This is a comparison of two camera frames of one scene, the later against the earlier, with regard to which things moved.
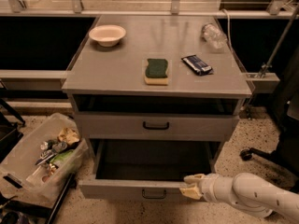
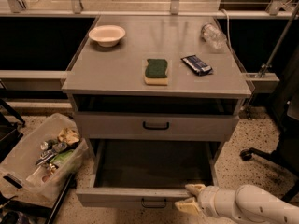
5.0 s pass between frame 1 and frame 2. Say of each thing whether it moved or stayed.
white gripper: moved
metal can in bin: stayed
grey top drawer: stayed
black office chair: stayed
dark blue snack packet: stayed
